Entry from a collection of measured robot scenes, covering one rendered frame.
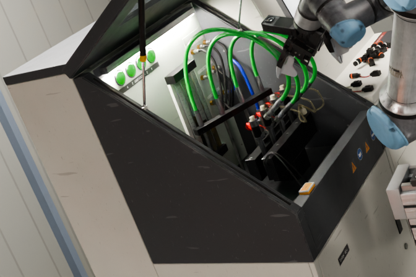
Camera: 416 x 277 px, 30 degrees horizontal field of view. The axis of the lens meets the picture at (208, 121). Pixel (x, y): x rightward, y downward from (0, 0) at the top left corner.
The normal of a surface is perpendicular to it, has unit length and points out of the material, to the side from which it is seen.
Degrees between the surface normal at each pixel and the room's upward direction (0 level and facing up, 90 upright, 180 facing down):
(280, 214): 90
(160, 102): 90
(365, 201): 90
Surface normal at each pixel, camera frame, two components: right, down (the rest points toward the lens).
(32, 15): 0.84, -0.14
